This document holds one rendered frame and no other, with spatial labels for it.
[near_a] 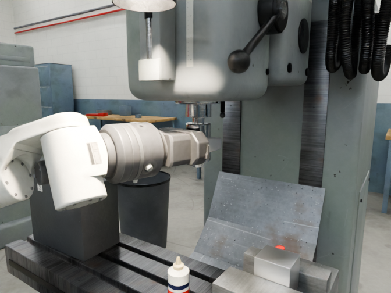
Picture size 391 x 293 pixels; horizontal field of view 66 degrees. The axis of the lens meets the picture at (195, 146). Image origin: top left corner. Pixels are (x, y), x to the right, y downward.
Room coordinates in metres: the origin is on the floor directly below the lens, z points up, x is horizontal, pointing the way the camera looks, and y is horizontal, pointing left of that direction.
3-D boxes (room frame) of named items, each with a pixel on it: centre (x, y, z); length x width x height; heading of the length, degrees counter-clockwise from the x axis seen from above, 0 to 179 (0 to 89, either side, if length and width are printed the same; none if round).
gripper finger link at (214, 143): (0.53, -0.03, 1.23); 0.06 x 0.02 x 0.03; 132
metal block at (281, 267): (0.47, -0.14, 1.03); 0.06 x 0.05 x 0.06; 55
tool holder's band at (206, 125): (0.55, -0.01, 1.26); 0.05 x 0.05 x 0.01
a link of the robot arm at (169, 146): (0.49, 0.06, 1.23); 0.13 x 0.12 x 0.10; 42
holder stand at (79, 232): (0.79, 0.33, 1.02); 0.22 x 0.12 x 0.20; 58
